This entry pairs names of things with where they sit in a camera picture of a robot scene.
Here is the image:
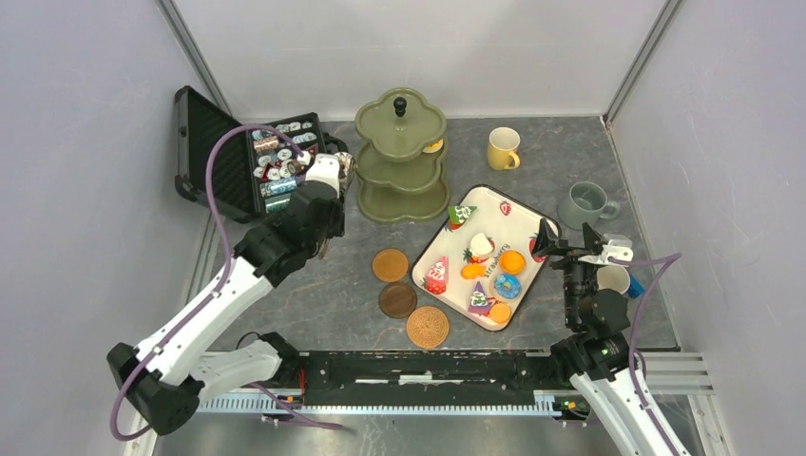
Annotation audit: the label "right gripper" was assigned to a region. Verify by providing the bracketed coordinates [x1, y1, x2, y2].
[528, 218, 603, 326]

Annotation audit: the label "metal serving tongs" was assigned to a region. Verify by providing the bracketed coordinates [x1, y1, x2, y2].
[317, 151, 356, 259]

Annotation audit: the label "blue glazed donut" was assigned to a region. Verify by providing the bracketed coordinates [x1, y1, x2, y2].
[491, 273, 523, 302]

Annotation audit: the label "green triangular cake slice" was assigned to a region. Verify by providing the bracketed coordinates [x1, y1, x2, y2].
[448, 205, 477, 231]

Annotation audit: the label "yellow glazed donut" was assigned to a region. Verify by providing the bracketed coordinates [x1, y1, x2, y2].
[422, 139, 444, 154]

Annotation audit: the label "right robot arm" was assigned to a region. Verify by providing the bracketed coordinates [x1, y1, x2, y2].
[531, 219, 688, 455]

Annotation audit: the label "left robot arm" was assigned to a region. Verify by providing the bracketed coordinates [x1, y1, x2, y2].
[106, 178, 344, 441]

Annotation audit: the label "grey-green ceramic mug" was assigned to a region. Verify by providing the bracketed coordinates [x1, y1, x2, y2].
[557, 181, 622, 231]

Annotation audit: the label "orange macaron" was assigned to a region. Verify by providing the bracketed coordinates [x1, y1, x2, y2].
[499, 250, 527, 275]

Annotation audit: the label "black poker chip case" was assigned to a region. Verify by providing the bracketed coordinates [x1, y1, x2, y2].
[174, 85, 348, 223]

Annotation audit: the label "blue small object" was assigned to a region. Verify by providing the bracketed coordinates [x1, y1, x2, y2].
[626, 274, 645, 299]

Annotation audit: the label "light brown round coaster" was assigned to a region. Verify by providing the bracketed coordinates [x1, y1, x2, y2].
[372, 248, 409, 283]

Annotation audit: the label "white roll cake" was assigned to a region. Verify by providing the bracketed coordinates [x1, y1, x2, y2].
[466, 233, 495, 263]

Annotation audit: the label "strawberry print serving tray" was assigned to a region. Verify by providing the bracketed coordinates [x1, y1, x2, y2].
[411, 184, 562, 332]

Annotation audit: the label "green three-tier dessert stand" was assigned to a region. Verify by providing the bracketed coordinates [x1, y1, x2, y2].
[355, 87, 451, 224]

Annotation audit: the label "round orange biscuit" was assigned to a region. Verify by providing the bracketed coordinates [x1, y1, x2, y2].
[488, 302, 512, 324]

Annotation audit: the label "small orange pastry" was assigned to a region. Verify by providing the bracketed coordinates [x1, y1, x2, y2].
[460, 263, 486, 280]

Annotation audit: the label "yellow ceramic mug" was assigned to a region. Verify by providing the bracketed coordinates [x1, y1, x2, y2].
[487, 126, 521, 171]

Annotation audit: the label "purple cake slice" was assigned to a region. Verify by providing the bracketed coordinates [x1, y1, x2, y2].
[467, 281, 494, 316]

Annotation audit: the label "dark brown round coaster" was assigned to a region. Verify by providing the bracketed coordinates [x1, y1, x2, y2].
[378, 282, 417, 318]

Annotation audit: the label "red strawberry cake slice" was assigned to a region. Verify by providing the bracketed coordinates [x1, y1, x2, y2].
[424, 256, 449, 295]

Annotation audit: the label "woven rattan round coaster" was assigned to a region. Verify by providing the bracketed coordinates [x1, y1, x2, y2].
[406, 306, 450, 350]

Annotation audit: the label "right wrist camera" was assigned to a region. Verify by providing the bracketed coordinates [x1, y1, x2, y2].
[579, 234, 634, 266]

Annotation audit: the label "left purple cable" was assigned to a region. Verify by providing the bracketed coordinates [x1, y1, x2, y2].
[108, 123, 344, 442]

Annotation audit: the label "purple cable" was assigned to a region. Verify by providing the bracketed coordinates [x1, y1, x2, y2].
[607, 253, 684, 456]
[108, 123, 344, 442]

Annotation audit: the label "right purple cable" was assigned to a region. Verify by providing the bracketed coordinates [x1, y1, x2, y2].
[607, 253, 684, 456]

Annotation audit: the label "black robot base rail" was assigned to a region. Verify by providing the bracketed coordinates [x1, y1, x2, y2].
[261, 350, 571, 407]

